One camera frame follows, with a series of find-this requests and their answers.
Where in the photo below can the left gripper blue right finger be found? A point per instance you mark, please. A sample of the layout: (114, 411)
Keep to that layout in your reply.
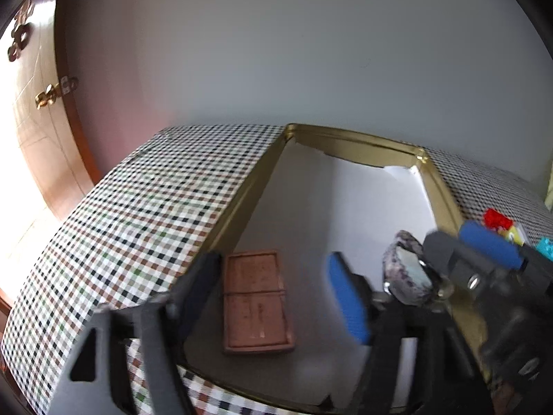
(445, 378)

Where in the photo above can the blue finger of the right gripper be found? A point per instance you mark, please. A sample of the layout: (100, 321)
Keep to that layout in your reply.
(491, 245)

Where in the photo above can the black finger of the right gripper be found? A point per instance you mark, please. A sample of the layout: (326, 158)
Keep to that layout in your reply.
(449, 254)

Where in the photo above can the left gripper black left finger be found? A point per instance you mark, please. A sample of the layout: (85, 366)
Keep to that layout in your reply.
(96, 377)

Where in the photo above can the clear plastic yellow case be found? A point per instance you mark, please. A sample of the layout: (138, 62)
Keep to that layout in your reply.
(516, 234)

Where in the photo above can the red toy brick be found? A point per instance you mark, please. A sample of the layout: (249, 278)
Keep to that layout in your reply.
(494, 220)

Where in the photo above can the cyan toy brick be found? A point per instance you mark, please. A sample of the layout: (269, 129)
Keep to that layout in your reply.
(545, 247)

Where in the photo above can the gold metal tin box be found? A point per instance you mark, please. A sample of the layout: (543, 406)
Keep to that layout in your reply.
(345, 190)

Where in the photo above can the white paper liner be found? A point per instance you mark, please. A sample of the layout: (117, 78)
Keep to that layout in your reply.
(341, 224)

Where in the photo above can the checkered tablecloth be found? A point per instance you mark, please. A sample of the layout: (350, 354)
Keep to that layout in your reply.
(194, 187)

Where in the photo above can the wooden door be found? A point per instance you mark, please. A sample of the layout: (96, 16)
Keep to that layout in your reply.
(38, 91)

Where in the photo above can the brass door knob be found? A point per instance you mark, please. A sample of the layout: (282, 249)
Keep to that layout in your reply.
(52, 92)

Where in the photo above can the brass door ornament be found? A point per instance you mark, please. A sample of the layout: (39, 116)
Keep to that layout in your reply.
(21, 31)

